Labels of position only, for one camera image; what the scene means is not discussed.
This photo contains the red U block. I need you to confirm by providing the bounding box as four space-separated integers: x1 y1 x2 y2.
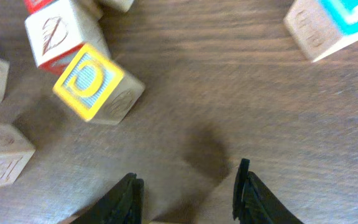
23 0 104 20

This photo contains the yellow C block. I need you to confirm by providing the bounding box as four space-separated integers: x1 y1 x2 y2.
53 44 145 125

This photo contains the red Y block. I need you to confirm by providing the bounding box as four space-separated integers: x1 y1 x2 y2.
0 123 35 187

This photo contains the blue P block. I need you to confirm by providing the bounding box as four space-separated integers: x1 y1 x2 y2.
283 0 358 62

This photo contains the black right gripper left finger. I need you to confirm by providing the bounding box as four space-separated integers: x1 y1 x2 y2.
72 173 144 224

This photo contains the leaf picture block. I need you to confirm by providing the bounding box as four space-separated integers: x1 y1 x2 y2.
24 0 111 76

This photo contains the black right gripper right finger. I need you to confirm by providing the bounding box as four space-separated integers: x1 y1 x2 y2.
232 158 302 224

